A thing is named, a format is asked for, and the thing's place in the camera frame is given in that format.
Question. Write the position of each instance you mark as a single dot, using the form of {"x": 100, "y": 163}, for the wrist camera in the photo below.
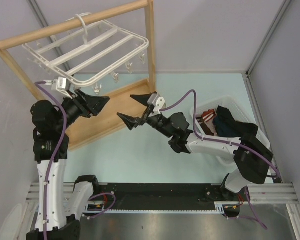
{"x": 60, "y": 85}
{"x": 157, "y": 101}

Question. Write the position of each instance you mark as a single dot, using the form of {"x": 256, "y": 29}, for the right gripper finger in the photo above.
{"x": 144, "y": 99}
{"x": 129, "y": 121}

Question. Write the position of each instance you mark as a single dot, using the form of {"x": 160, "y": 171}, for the wooden hanging rack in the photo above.
{"x": 88, "y": 130}

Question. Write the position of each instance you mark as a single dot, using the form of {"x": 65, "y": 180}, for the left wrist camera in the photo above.
{"x": 60, "y": 85}

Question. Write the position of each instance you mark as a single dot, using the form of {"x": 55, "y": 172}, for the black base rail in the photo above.
{"x": 185, "y": 198}

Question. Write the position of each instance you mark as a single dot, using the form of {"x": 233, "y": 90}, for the white plastic clip hanger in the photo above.
{"x": 90, "y": 52}

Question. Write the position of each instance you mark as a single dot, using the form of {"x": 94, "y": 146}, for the red white striped sock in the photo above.
{"x": 206, "y": 122}

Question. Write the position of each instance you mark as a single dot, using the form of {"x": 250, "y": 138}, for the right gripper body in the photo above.
{"x": 157, "y": 122}

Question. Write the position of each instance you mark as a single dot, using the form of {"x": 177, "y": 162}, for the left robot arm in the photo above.
{"x": 57, "y": 220}

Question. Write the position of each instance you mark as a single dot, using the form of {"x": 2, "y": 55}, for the black sock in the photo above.
{"x": 243, "y": 128}

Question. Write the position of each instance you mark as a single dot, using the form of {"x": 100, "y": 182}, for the white plastic basket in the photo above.
{"x": 239, "y": 114}

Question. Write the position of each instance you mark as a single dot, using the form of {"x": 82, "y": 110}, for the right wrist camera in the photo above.
{"x": 157, "y": 101}

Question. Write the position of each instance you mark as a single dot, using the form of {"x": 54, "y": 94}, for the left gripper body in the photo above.
{"x": 72, "y": 110}

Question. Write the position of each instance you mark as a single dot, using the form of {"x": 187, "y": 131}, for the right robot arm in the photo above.
{"x": 252, "y": 158}

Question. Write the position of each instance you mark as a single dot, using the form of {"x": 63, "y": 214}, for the dark blue sock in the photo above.
{"x": 223, "y": 130}

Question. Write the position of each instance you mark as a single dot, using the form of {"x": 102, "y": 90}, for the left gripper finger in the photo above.
{"x": 81, "y": 95}
{"x": 95, "y": 104}

